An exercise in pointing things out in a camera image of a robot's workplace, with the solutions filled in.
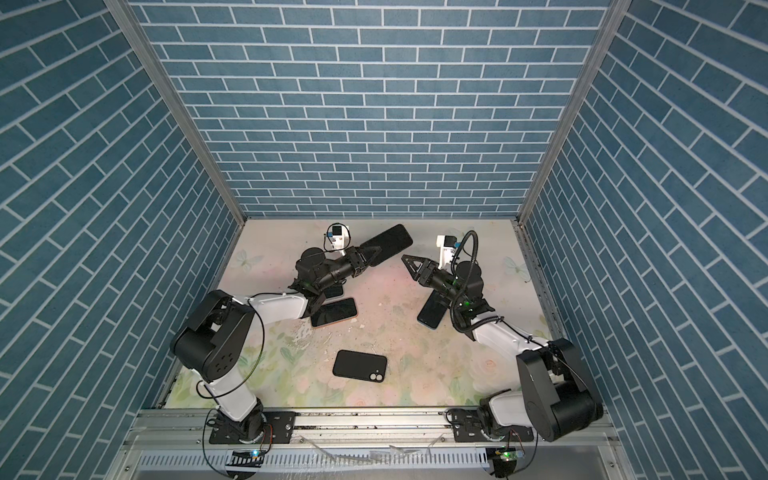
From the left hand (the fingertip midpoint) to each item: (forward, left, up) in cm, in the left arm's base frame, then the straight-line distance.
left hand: (381, 252), depth 81 cm
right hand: (-2, -6, +1) cm, 6 cm away
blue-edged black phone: (-5, -16, -23) cm, 29 cm away
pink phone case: (-7, +15, -20) cm, 26 cm away
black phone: (+5, -2, -1) cm, 5 cm away
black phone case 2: (-22, +7, -25) cm, 34 cm away
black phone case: (+4, -2, -1) cm, 5 cm away
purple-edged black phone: (-7, +15, -20) cm, 26 cm away
